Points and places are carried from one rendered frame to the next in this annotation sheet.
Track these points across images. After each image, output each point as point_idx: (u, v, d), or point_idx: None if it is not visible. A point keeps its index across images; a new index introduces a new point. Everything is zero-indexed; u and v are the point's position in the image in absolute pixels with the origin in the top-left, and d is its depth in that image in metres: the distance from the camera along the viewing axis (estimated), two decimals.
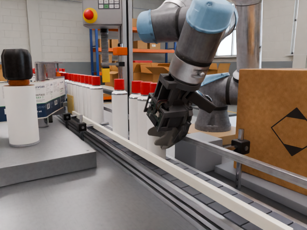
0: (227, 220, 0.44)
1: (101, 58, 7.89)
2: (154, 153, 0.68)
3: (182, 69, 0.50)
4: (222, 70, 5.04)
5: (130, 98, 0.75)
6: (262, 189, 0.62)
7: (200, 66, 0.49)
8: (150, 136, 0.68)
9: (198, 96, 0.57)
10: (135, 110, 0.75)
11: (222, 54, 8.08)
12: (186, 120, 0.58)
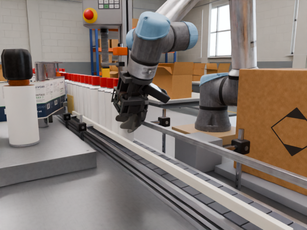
0: (227, 220, 0.44)
1: (101, 58, 7.89)
2: (122, 136, 0.84)
3: (135, 67, 0.66)
4: (222, 70, 5.04)
5: (104, 92, 0.91)
6: (262, 189, 0.62)
7: (148, 65, 0.65)
8: (119, 122, 0.84)
9: (152, 89, 0.73)
10: (109, 102, 0.91)
11: (222, 54, 8.08)
12: (143, 107, 0.74)
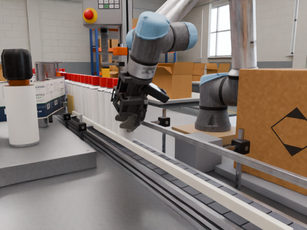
0: (227, 220, 0.44)
1: (101, 58, 7.89)
2: (122, 135, 0.84)
3: (134, 67, 0.66)
4: (222, 70, 5.04)
5: (104, 92, 0.91)
6: (262, 189, 0.62)
7: (147, 65, 0.65)
8: (119, 122, 0.84)
9: (151, 89, 0.73)
10: (108, 102, 0.91)
11: (222, 54, 8.08)
12: (142, 107, 0.74)
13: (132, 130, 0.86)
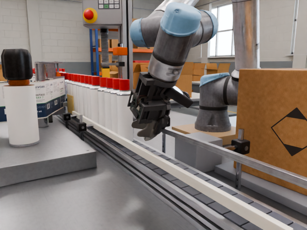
0: (227, 220, 0.44)
1: (101, 58, 7.89)
2: (122, 135, 0.84)
3: (158, 68, 0.57)
4: (222, 70, 5.04)
5: (104, 92, 0.91)
6: (262, 189, 0.62)
7: (173, 65, 0.56)
8: (118, 122, 0.84)
9: (175, 92, 0.64)
10: (108, 102, 0.91)
11: (222, 54, 8.08)
12: (164, 113, 0.65)
13: (132, 130, 0.86)
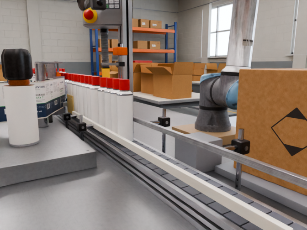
0: (227, 220, 0.44)
1: (101, 58, 7.89)
2: (122, 135, 0.84)
3: None
4: None
5: (104, 92, 0.91)
6: (262, 189, 0.62)
7: None
8: (118, 122, 0.84)
9: None
10: (108, 102, 0.91)
11: (222, 54, 8.08)
12: None
13: (132, 130, 0.86)
